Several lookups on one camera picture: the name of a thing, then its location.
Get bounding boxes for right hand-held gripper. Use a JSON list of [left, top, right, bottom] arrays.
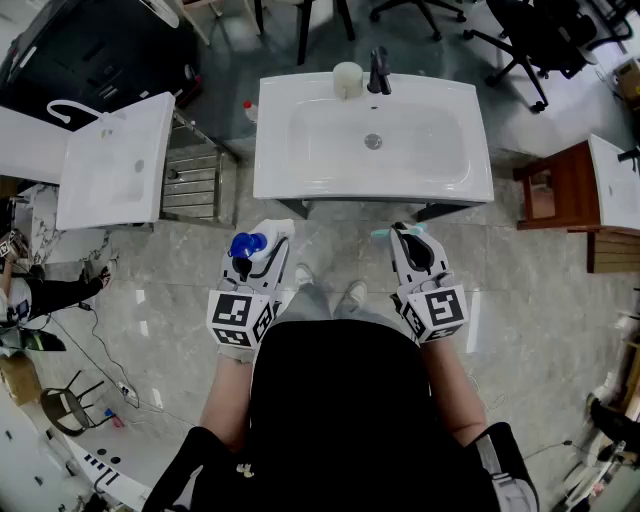
[[390, 223, 469, 345]]

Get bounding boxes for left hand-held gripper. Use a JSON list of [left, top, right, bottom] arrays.
[[206, 233, 292, 350]]

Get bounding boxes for blue cap spray bottle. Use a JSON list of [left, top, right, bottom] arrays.
[[228, 218, 297, 262]]

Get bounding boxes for teal toothbrush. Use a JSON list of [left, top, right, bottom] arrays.
[[370, 223, 427, 242]]

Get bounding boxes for person's left forearm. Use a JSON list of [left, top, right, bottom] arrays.
[[199, 343, 257, 451]]

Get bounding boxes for person's right forearm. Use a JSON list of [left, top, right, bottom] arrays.
[[421, 338, 490, 447]]

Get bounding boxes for person's grey trousers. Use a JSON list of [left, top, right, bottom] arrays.
[[272, 282, 407, 332]]

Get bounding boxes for metal slatted rack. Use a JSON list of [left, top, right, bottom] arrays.
[[159, 112, 239, 229]]

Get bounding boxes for white sink basin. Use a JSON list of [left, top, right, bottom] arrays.
[[252, 72, 495, 204]]

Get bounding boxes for person's black top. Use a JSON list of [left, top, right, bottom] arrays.
[[169, 319, 540, 512]]

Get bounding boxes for wooden cabinet with sink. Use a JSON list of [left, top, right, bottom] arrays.
[[512, 140, 601, 232]]

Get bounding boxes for white sink with white faucet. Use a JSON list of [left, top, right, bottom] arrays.
[[55, 91, 176, 231]]

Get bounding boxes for black faucet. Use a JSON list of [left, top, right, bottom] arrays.
[[367, 46, 394, 96]]

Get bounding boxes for wooden slatted cabinet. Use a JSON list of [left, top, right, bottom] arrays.
[[586, 227, 640, 274]]

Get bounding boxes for white cup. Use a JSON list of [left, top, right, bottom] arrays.
[[333, 61, 365, 100]]

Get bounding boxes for white sink on wooden cabinet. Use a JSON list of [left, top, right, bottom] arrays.
[[587, 133, 640, 229]]

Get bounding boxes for marble patterned slab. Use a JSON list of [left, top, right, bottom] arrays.
[[14, 183, 117, 267]]

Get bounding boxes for grey chair black legs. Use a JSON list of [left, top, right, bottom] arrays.
[[252, 0, 357, 67]]

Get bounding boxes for black round stool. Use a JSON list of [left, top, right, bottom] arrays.
[[39, 369, 114, 437]]

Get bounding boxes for white panel black marks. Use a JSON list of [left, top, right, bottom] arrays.
[[64, 433, 167, 507]]

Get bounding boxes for black mesh office chair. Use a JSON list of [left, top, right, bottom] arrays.
[[369, 0, 467, 42], [463, 0, 601, 114]]

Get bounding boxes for light wooden chair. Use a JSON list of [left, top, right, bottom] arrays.
[[172, 0, 212, 47]]

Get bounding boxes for white curved faucet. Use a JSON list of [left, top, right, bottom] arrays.
[[46, 98, 101, 124]]

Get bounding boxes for cardboard box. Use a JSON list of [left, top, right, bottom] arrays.
[[0, 354, 44, 407]]

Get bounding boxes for dark appliance cabinet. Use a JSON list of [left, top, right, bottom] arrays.
[[0, 0, 202, 132]]

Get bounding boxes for thin black cable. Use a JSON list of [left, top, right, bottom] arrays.
[[49, 307, 127, 387]]

